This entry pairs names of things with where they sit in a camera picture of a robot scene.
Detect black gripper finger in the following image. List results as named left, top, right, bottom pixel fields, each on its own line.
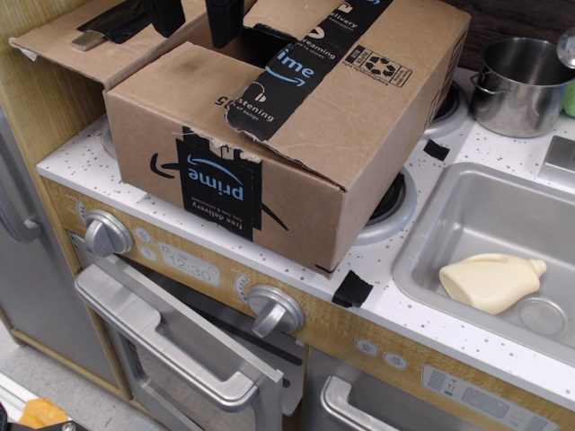
left=205, top=0, right=244, bottom=48
left=142, top=0, right=185, bottom=38

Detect silver toy sink basin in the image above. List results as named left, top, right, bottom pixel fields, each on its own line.
left=392, top=163, right=574, bottom=363

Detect stainless steel pot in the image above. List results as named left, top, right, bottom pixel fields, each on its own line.
left=471, top=38, right=574, bottom=138

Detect orange object on floor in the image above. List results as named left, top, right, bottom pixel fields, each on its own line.
left=17, top=398, right=68, bottom=429

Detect shiny ladle bowl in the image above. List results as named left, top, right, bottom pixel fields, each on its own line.
left=556, top=27, right=575, bottom=69

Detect green toy object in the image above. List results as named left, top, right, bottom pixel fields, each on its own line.
left=562, top=81, right=575, bottom=118

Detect black tape piece front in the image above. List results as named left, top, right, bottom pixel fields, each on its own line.
left=332, top=271, right=373, bottom=308

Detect silver toy dishwasher door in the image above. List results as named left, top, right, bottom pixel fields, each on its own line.
left=303, top=347, right=562, bottom=431

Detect silver oven knob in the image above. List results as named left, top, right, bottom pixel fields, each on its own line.
left=84, top=209, right=134, bottom=259
left=248, top=285, right=305, bottom=338

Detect rear grey stove burner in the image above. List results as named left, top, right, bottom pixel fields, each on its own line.
left=421, top=81, right=469, bottom=140

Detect silver toy oven door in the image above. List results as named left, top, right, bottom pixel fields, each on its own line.
left=75, top=259, right=305, bottom=430

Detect front grey stove burner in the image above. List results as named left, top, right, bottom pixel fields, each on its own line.
left=354, top=168, right=417, bottom=246

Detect right silver oven knob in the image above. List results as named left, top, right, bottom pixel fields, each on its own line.
left=248, top=285, right=305, bottom=338

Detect metal bar on left flap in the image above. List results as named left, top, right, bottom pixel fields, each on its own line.
left=71, top=31, right=107, bottom=51

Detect brown Amazon cardboard box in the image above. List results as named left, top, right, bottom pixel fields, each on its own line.
left=1, top=1, right=471, bottom=277

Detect grey toy fridge door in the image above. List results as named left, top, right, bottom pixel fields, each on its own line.
left=1, top=118, right=117, bottom=387

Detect grey stove burner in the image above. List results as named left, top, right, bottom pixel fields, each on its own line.
left=354, top=168, right=417, bottom=246
left=421, top=81, right=469, bottom=140

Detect cream toy detergent bottle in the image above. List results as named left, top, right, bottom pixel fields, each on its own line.
left=438, top=253, right=547, bottom=315

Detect left silver oven knob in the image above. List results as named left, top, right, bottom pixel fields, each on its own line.
left=84, top=209, right=134, bottom=259

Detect black tape piece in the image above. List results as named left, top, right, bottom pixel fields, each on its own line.
left=332, top=271, right=373, bottom=308
left=423, top=139, right=450, bottom=162

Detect black tape piece rear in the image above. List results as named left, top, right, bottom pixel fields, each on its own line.
left=423, top=139, right=450, bottom=162

